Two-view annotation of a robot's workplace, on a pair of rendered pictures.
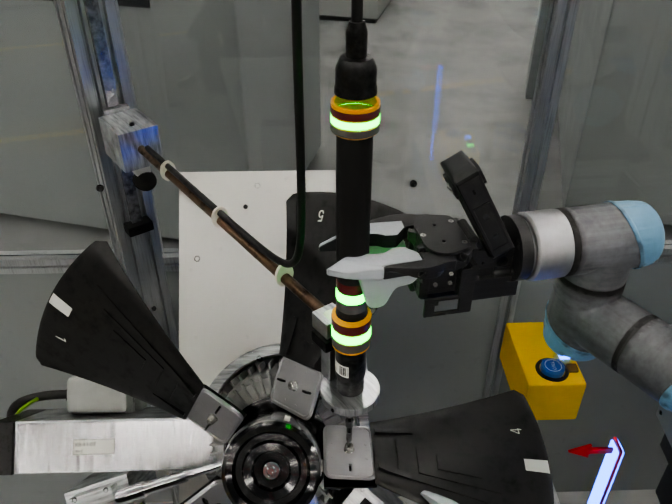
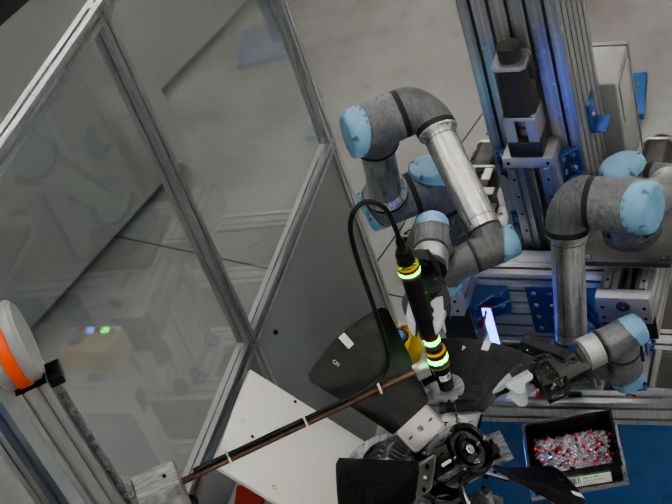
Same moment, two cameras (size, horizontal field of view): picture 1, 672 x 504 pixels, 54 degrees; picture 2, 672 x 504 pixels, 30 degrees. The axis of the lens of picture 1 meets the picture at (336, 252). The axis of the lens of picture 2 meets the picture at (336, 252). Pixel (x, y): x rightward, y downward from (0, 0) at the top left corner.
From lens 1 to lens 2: 2.13 m
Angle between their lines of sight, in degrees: 47
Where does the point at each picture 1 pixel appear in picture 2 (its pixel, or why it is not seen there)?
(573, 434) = (341, 418)
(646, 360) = (489, 254)
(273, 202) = (256, 418)
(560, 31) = (185, 195)
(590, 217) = (432, 232)
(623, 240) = (444, 228)
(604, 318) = (461, 260)
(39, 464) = not seen: outside the picture
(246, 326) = (327, 482)
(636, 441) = not seen: hidden behind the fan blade
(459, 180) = (428, 258)
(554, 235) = (438, 248)
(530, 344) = not seen: hidden behind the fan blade
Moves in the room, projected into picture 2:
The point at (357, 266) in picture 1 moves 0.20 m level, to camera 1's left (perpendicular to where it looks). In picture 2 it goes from (439, 319) to (416, 396)
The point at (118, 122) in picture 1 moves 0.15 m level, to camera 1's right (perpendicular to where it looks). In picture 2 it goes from (155, 486) to (182, 427)
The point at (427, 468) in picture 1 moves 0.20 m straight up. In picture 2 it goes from (479, 388) to (460, 325)
